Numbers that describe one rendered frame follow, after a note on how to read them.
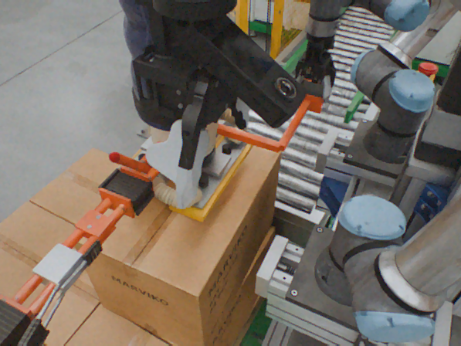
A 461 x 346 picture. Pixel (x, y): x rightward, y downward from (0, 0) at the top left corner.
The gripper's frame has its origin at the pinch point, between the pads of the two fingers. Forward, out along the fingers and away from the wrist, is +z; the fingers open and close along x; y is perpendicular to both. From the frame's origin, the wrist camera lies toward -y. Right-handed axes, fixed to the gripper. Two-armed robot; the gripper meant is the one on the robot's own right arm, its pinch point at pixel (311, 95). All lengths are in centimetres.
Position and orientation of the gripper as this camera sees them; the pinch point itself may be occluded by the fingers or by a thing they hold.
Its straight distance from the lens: 120.9
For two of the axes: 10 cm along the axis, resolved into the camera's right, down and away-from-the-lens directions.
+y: -4.4, 6.4, -6.3
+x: 9.0, 3.1, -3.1
